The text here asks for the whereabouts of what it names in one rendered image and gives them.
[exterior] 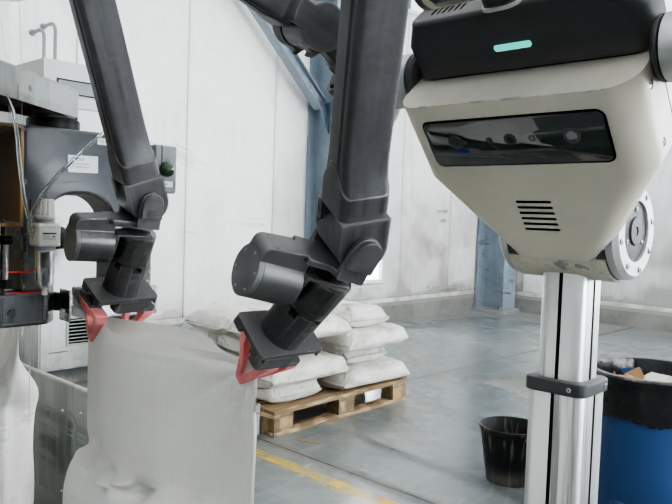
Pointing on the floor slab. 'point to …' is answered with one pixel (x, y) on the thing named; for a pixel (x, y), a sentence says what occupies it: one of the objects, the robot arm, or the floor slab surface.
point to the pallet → (337, 401)
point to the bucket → (504, 449)
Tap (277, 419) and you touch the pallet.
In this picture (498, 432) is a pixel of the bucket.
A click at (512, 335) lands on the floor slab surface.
